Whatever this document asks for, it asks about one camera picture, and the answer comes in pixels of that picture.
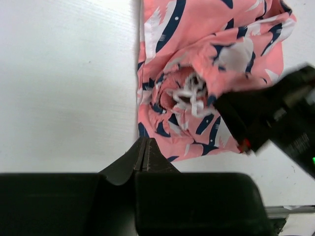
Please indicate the pink shark print shorts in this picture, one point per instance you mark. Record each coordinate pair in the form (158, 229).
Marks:
(193, 51)

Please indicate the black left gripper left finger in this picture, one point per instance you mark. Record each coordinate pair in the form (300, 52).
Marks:
(121, 170)

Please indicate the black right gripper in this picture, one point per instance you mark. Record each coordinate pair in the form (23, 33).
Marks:
(283, 114)

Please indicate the aluminium front rail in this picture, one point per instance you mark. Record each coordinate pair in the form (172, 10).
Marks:
(275, 212)

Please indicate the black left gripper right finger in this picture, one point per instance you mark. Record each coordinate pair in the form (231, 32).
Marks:
(155, 162)

